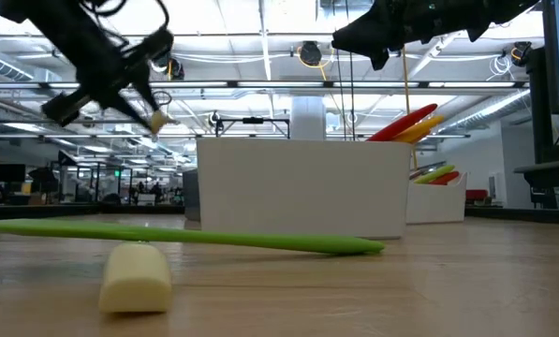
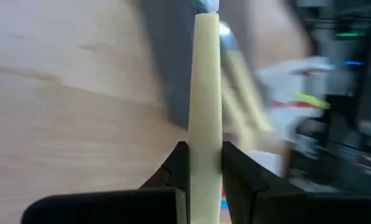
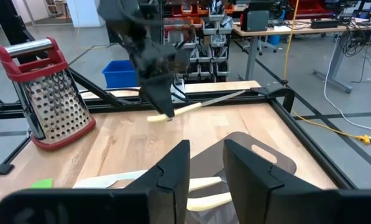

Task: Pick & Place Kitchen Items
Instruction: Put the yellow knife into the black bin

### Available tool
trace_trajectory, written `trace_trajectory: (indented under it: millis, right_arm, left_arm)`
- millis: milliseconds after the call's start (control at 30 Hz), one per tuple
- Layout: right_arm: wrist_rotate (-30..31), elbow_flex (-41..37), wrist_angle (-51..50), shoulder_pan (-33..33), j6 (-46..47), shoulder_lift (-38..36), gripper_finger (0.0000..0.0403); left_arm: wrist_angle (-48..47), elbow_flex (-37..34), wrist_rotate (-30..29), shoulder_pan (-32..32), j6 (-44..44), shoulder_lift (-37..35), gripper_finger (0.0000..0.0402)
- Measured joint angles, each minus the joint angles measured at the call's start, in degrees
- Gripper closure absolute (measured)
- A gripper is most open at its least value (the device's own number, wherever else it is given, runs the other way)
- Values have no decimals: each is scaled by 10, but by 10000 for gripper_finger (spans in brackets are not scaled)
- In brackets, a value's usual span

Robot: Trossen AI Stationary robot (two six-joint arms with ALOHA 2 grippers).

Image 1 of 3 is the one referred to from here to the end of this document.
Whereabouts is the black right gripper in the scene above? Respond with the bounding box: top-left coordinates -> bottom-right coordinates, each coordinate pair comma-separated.
331,0 -> 495,71

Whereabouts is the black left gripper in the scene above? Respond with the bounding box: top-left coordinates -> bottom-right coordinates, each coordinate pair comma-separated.
72,28 -> 175,132

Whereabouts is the cream-handled steel knife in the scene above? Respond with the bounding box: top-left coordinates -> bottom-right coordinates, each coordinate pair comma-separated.
98,241 -> 173,314
148,109 -> 170,138

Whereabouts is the red silicone spatula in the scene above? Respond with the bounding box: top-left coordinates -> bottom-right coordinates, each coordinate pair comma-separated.
366,103 -> 439,143

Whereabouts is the yellow silicone spatula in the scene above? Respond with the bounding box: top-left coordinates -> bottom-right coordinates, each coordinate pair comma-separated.
390,114 -> 446,145

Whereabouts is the light green silicone spoon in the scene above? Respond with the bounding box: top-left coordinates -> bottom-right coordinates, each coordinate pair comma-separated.
413,164 -> 457,185

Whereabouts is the green silicone spatula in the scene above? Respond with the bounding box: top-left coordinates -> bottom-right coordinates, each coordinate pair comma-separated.
0,218 -> 387,256

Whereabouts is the red silicone spoon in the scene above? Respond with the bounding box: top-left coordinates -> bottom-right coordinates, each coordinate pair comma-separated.
430,170 -> 462,186

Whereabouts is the white building pillar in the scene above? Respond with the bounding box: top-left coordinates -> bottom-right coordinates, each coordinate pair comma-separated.
290,95 -> 328,140

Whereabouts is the long ceiling light bar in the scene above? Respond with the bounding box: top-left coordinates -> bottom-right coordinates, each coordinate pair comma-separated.
0,80 -> 528,91

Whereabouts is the grey translucent plastic bin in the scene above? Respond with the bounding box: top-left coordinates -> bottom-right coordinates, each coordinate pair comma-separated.
183,168 -> 201,222

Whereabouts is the black distant monitor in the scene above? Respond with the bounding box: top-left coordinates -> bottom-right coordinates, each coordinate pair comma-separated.
0,163 -> 27,183

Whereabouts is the red seat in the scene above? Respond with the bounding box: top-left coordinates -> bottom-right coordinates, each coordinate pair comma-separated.
464,188 -> 490,203

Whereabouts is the grey computer desk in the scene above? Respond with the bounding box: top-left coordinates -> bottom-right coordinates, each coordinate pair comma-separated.
513,157 -> 559,211

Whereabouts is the black ceiling cable reel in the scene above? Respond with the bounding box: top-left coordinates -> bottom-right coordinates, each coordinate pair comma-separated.
299,40 -> 323,67
150,46 -> 185,81
510,40 -> 534,67

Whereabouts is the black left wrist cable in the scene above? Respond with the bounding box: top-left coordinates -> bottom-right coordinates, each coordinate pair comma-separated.
80,0 -> 170,52

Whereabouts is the distant black workstation frame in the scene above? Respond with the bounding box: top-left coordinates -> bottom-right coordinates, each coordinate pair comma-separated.
49,161 -> 135,206

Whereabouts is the distant black metal frame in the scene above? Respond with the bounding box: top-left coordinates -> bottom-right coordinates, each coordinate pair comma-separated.
214,116 -> 291,140

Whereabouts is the silver ceiling duct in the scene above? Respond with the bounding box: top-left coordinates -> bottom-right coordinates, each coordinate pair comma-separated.
440,88 -> 533,137

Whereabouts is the white plastic handled bin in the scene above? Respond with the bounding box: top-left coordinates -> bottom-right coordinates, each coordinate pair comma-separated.
197,138 -> 414,240
405,171 -> 468,225

